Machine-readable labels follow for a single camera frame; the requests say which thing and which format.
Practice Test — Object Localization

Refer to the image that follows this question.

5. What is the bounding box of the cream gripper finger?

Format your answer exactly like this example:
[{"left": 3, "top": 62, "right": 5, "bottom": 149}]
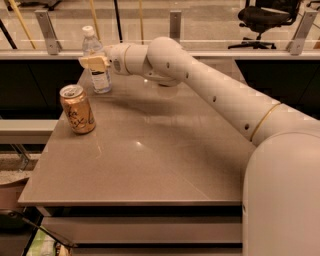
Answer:
[{"left": 79, "top": 55, "right": 109, "bottom": 72}]

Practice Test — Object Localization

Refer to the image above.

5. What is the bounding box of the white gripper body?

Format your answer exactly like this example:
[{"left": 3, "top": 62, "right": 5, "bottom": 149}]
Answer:
[{"left": 104, "top": 43, "right": 130, "bottom": 75}]

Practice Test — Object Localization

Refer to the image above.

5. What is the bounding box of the clear plastic water bottle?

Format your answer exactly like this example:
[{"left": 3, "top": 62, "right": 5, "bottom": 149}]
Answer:
[{"left": 82, "top": 26, "right": 111, "bottom": 94}]

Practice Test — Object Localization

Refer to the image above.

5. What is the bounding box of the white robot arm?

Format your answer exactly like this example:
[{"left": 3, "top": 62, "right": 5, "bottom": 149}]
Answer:
[{"left": 79, "top": 37, "right": 320, "bottom": 256}]

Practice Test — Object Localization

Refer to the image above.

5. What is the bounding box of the gold soda can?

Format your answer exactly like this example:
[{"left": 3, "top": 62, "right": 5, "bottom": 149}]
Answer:
[{"left": 60, "top": 84, "right": 96, "bottom": 134}]

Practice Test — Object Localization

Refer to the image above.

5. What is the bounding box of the black pole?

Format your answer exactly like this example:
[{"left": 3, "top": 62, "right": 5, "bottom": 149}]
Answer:
[{"left": 113, "top": 0, "right": 123, "bottom": 43}]

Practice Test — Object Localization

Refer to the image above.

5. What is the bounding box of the yellow pole left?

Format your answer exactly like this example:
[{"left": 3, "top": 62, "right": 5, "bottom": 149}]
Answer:
[{"left": 8, "top": 0, "right": 37, "bottom": 50}]

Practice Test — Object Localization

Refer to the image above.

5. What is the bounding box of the black office chair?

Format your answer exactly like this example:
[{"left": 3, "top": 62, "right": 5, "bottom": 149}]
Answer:
[{"left": 229, "top": 0, "right": 302, "bottom": 49}]

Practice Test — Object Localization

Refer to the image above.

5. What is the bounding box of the grey table drawer front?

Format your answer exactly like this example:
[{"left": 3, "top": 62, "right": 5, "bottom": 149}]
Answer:
[{"left": 42, "top": 217, "right": 242, "bottom": 244}]

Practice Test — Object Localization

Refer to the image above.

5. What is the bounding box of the left metal railing bracket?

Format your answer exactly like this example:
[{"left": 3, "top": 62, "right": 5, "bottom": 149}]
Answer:
[{"left": 35, "top": 9, "right": 62, "bottom": 55}]

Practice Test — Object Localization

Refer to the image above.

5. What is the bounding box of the metal railing bracket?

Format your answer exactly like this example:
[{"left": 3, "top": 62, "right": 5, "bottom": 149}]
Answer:
[
  {"left": 35, "top": 9, "right": 62, "bottom": 55},
  {"left": 169, "top": 10, "right": 182, "bottom": 42},
  {"left": 287, "top": 9, "right": 317, "bottom": 56}
]

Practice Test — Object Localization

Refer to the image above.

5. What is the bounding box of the middle metal railing bracket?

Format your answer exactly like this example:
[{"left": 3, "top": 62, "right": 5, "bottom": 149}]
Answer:
[{"left": 169, "top": 10, "right": 182, "bottom": 42}]

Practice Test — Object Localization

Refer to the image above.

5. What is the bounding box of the right metal railing bracket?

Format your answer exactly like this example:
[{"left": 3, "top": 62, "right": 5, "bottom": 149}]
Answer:
[{"left": 287, "top": 9, "right": 317, "bottom": 56}]

